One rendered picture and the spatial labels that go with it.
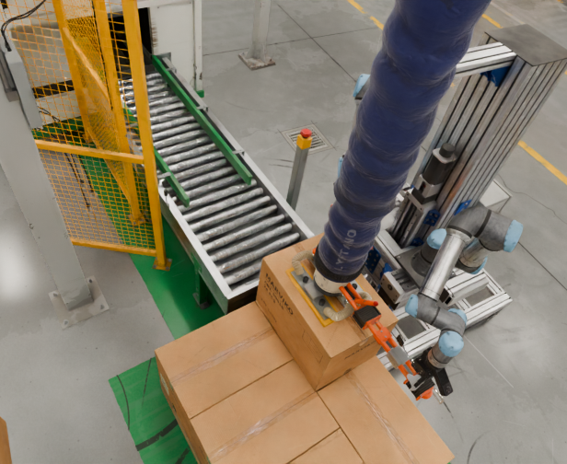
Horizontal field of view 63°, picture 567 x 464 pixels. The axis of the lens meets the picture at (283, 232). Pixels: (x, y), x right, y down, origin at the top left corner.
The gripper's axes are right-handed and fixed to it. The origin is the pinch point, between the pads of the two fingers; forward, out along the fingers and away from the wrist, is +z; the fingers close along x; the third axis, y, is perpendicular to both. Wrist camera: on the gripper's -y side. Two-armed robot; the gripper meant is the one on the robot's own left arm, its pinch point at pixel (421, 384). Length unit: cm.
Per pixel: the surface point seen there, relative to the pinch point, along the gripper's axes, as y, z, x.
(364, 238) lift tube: 50, -38, 3
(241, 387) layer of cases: 50, 53, 51
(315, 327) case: 46, 13, 18
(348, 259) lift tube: 52, -25, 6
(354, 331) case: 35.3, 12.8, 3.1
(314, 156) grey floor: 225, 106, -123
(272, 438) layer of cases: 22, 53, 50
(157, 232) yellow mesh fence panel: 170, 67, 47
